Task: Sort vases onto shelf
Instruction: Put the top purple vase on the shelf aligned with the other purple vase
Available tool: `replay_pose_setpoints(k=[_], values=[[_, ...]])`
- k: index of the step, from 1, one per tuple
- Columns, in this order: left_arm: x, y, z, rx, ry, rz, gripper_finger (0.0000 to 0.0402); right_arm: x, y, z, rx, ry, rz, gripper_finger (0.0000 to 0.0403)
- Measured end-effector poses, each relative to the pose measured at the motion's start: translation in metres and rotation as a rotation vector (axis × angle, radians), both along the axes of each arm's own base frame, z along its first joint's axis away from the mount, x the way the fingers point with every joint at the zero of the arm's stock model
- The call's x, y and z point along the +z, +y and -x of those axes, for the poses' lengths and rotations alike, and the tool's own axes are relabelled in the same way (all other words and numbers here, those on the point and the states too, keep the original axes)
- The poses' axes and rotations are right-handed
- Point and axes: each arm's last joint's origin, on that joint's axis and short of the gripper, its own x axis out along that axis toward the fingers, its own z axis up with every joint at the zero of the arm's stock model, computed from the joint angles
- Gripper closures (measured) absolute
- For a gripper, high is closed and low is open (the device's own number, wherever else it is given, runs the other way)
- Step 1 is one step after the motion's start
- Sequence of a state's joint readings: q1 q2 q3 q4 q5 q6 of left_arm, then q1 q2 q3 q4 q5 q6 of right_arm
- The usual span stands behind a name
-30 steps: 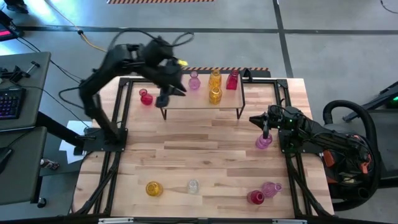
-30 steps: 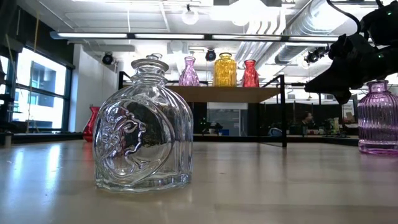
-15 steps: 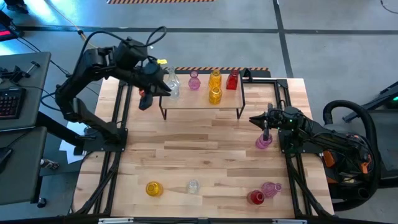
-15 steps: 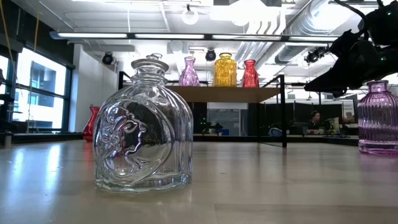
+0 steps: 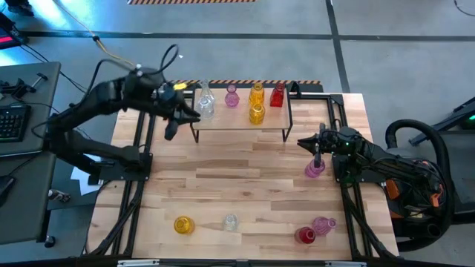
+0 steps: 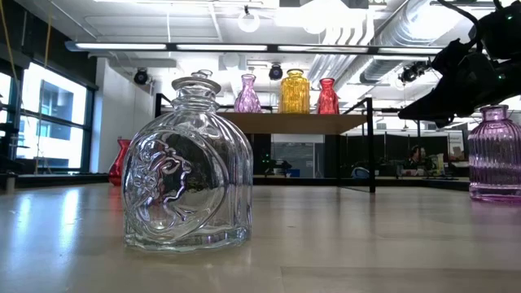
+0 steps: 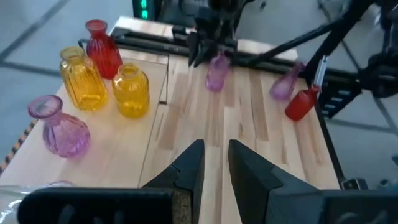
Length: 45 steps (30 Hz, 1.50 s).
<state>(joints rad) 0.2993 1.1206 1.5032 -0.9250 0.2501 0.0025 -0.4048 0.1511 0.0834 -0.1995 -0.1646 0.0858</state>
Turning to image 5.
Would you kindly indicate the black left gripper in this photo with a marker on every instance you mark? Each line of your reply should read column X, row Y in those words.
column 152, row 92

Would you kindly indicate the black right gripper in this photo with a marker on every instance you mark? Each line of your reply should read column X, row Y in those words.
column 341, row 144

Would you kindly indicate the pink ribbed glass vase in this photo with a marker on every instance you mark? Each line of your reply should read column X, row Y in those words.
column 311, row 171

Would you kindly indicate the tall clear glass vase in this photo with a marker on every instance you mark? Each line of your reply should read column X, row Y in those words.
column 205, row 89

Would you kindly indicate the small pink glass vase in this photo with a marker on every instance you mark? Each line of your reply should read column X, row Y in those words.
column 231, row 99

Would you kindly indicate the slim red glass vase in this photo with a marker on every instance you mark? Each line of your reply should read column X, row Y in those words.
column 277, row 97

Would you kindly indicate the yellow ribbed glass vase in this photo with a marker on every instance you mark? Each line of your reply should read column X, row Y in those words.
column 256, row 94
column 257, row 114

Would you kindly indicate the tall pink glass vase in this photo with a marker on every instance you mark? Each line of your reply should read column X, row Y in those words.
column 322, row 226

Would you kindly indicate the wide red glass vase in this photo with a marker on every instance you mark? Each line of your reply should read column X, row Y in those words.
column 305, row 235

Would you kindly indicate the wide yellow glass vase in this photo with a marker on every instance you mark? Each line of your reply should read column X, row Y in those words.
column 184, row 225

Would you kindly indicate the small clear glass vase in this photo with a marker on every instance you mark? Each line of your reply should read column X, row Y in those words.
column 231, row 222

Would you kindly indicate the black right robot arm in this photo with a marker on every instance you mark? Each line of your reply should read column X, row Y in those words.
column 389, row 163

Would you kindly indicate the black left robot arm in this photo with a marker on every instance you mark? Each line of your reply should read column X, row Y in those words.
column 104, row 94

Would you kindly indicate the black orange shop vacuum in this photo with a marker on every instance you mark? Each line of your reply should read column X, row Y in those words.
column 392, row 189

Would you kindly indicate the grey desk top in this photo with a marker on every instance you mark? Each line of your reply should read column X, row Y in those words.
column 44, row 92
column 26, row 207

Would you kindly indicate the black stand with green light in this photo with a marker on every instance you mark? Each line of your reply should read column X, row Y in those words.
column 460, row 114

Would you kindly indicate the black clamp tool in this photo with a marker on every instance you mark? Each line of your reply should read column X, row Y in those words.
column 20, row 88

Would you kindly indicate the black backlit keyboard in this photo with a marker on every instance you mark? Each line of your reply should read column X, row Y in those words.
column 13, row 124

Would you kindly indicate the black caster wheel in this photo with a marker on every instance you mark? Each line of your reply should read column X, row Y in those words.
column 49, row 242

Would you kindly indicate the black computer mouse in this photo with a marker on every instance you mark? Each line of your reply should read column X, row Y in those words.
column 5, row 187

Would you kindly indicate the monitor with pink screen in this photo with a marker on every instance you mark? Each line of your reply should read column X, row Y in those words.
column 5, row 37

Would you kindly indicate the black aluminium table frame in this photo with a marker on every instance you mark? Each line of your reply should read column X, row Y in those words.
column 337, row 99

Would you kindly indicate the wooden shelf black metal frame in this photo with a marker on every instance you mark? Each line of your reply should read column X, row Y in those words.
column 237, row 118

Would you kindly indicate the silver metal bracket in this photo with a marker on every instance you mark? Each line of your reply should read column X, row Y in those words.
column 138, row 263
column 345, row 264

